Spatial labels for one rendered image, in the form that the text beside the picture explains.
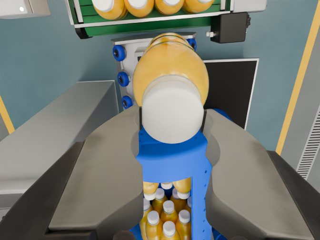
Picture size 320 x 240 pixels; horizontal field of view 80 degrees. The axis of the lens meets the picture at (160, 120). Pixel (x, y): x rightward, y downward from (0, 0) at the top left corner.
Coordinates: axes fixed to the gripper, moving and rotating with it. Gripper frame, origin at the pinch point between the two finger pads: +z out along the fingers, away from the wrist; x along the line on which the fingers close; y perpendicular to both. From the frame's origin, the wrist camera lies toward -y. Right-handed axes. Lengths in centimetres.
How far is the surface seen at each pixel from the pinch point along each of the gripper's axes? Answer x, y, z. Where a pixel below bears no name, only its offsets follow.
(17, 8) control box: -29.1, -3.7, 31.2
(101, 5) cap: -13.5, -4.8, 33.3
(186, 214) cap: 9, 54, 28
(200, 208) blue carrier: 10.3, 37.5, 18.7
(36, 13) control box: -27.7, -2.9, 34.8
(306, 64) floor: 114, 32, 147
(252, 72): 65, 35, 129
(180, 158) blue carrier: 3.6, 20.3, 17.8
